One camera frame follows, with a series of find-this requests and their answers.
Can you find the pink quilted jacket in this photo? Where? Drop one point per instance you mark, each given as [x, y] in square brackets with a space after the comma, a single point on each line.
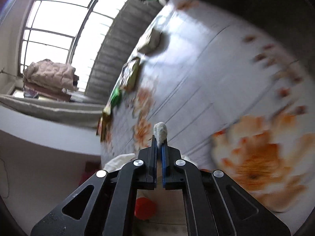
[51, 75]

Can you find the beige small carton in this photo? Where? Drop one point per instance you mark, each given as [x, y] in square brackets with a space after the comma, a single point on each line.
[149, 41]

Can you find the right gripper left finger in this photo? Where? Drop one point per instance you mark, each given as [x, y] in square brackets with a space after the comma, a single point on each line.
[104, 204]

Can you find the white cloth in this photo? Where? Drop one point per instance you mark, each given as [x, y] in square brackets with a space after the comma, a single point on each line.
[115, 164]

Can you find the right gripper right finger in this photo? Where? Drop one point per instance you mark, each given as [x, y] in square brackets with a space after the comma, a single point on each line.
[214, 203]

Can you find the red capped white bottle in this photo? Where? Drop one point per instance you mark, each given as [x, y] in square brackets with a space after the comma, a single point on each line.
[145, 209]

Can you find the floral plastic tablecloth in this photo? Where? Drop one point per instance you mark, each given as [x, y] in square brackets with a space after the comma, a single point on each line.
[232, 98]

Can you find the brown snack packet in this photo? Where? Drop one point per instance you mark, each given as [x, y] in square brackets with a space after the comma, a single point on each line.
[104, 123]

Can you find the small green snack packet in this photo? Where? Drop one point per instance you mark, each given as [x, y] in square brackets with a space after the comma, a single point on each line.
[116, 97]

